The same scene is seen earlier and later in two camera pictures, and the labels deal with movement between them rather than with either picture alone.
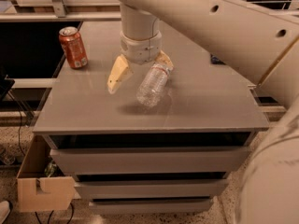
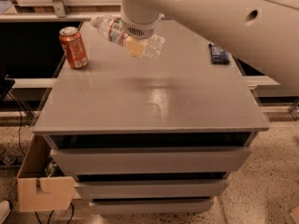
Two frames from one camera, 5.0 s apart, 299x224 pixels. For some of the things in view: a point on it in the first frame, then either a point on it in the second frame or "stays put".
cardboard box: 41,184 stays put
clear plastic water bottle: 152,85 → 111,29
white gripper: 140,49 → 139,30
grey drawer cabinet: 174,157 stays put
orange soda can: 73,47 stays put
